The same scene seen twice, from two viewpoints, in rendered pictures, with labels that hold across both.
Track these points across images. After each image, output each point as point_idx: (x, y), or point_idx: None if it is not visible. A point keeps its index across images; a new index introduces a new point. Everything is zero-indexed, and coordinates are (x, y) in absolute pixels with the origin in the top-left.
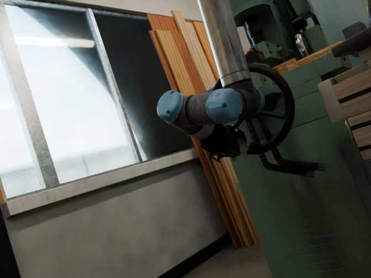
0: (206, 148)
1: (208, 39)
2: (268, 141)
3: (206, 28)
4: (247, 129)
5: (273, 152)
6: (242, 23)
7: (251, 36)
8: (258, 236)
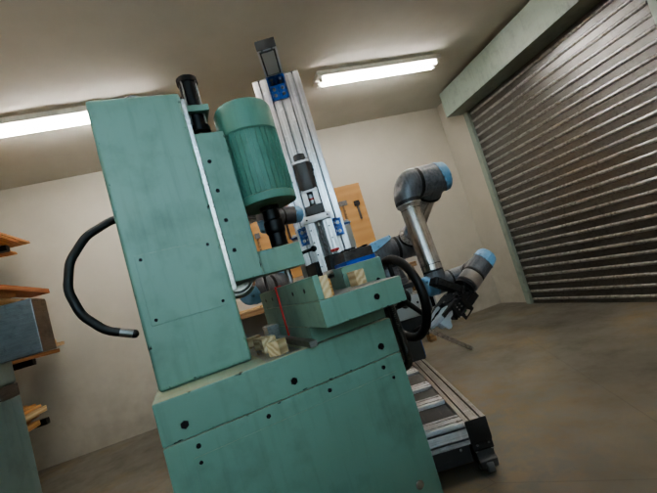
0: (473, 299)
1: (429, 234)
2: (408, 332)
3: (427, 227)
4: (399, 319)
5: (401, 349)
6: (267, 203)
7: (284, 230)
8: (441, 485)
